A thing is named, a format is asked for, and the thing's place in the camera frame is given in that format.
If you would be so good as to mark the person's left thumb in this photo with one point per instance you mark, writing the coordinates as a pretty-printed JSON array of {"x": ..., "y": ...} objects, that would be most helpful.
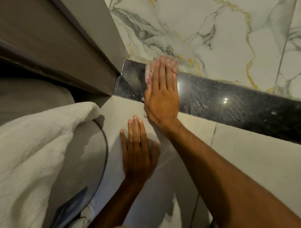
[{"x": 155, "y": 151}]

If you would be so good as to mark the person's right little finger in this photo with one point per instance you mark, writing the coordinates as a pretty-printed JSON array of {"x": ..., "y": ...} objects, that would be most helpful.
[{"x": 174, "y": 83}]

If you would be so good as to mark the brown wooden door frame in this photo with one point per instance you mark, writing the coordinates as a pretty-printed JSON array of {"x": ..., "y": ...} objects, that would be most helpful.
[{"x": 58, "y": 42}]

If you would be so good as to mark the person's right forearm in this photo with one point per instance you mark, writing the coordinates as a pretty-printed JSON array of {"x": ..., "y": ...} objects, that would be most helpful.
[{"x": 225, "y": 178}]

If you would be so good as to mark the grey ribbed mattress blue trim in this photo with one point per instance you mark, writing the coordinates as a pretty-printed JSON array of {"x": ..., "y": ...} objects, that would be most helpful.
[{"x": 80, "y": 159}]

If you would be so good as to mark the person's left little finger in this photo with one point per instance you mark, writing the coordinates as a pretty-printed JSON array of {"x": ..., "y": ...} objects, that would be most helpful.
[{"x": 123, "y": 141}]

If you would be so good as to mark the pink cleaning cloth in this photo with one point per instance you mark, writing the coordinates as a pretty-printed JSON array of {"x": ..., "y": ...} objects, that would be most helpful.
[{"x": 164, "y": 60}]

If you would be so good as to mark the person's right hand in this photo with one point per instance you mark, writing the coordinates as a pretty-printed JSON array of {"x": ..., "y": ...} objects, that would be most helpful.
[{"x": 161, "y": 103}]

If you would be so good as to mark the grey bed sheet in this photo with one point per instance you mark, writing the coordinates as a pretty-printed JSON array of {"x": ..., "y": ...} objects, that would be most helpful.
[{"x": 30, "y": 98}]

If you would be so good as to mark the black granite threshold strip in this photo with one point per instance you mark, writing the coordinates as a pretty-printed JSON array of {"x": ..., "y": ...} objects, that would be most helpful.
[{"x": 223, "y": 103}]

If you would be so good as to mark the person's right middle finger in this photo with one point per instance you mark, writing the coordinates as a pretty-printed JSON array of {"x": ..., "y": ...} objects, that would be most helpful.
[{"x": 163, "y": 76}]

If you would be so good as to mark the white fluffy blanket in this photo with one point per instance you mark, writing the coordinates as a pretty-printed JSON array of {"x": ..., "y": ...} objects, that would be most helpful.
[{"x": 35, "y": 152}]

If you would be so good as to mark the person's left hand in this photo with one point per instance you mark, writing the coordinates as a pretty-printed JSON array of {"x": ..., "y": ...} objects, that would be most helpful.
[{"x": 138, "y": 162}]

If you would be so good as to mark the person's left middle finger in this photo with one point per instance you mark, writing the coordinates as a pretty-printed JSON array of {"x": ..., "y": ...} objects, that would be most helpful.
[{"x": 136, "y": 130}]

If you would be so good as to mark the person's left forearm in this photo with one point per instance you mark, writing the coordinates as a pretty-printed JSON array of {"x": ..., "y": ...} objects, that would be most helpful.
[{"x": 117, "y": 204}]

